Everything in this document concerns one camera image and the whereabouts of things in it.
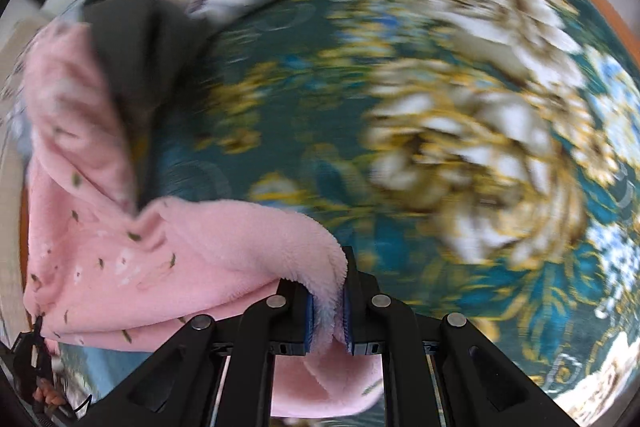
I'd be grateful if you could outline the pink fleece floral garment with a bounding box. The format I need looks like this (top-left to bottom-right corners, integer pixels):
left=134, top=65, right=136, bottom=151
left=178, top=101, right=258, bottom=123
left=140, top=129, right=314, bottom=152
left=23, top=23, right=382, bottom=418

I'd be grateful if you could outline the teal floral plush blanket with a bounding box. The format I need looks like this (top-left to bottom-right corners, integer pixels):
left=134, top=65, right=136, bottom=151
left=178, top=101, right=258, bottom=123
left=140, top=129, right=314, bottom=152
left=147, top=0, right=639, bottom=426

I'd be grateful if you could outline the dark grey garment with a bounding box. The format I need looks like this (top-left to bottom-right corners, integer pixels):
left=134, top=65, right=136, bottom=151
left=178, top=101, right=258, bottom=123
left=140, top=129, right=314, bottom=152
left=81, top=0, right=213, bottom=207

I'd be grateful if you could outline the orange wooden bed frame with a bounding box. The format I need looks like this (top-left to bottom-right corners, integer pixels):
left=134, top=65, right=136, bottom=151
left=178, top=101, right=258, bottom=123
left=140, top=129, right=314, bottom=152
left=589, top=0, right=640, bottom=66

